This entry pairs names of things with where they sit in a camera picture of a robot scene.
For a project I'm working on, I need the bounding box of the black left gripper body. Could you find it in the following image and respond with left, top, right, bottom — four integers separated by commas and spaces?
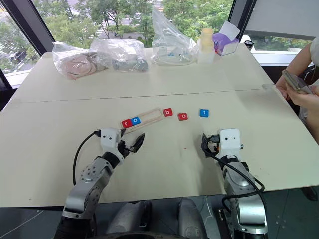
117, 140, 136, 158

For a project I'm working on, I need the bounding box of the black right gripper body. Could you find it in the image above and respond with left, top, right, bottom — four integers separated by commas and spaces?
207, 134, 221, 154

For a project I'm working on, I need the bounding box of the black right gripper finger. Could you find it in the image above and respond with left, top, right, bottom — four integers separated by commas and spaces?
201, 133, 213, 158

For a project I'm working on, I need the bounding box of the wooden letter tile tray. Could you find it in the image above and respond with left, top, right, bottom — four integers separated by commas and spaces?
119, 107, 164, 135

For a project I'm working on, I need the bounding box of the smartphone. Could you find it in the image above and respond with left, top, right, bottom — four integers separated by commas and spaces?
281, 69, 314, 95

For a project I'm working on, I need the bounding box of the person's right hand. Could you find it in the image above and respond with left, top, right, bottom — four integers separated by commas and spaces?
275, 74, 292, 101

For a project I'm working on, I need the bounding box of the person's left hand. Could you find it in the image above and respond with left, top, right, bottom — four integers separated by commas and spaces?
286, 85, 319, 113

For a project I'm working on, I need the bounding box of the dark grey rounded shape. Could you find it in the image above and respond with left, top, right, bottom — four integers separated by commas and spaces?
177, 197, 209, 239
106, 200, 153, 235

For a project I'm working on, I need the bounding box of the plastic bag with grey item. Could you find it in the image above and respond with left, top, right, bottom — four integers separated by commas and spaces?
89, 37, 149, 74

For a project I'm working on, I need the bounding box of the plastic bag with pink items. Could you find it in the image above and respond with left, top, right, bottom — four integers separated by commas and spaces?
52, 41, 111, 81

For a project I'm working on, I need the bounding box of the translucent plastic bottle yellow top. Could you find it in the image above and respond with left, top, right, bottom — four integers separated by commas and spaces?
197, 27, 216, 64

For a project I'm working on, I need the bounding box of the seated person in light clothes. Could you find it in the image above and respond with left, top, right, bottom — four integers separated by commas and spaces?
298, 36, 319, 146

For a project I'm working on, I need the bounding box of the purple tissue box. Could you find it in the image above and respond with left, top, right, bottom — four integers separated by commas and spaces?
212, 20, 241, 57

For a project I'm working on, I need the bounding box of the black shoe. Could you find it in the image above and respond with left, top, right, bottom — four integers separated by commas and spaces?
300, 186, 319, 202

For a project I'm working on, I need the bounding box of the black chair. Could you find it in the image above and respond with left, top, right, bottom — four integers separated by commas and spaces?
0, 68, 14, 112

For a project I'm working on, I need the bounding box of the black window pillar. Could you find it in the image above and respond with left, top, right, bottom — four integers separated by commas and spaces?
227, 0, 258, 42
4, 0, 56, 59

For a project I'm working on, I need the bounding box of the white window blind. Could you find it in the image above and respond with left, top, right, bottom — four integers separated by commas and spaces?
242, 0, 319, 41

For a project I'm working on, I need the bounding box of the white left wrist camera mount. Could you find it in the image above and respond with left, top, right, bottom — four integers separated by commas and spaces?
99, 128, 124, 166

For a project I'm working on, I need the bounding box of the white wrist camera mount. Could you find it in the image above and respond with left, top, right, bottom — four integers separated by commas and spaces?
217, 128, 244, 159
99, 128, 124, 166

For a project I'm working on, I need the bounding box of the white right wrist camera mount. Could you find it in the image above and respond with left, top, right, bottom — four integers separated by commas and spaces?
217, 128, 244, 159

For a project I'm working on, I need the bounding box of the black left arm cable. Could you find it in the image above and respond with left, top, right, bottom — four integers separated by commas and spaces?
72, 130, 102, 186

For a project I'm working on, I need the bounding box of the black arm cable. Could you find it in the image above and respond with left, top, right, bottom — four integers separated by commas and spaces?
203, 146, 266, 213
72, 130, 102, 186

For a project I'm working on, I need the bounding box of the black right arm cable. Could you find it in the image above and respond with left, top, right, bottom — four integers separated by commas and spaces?
203, 146, 266, 213

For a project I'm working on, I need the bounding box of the plastic bag with white cables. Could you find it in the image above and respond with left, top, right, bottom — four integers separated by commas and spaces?
151, 6, 198, 66

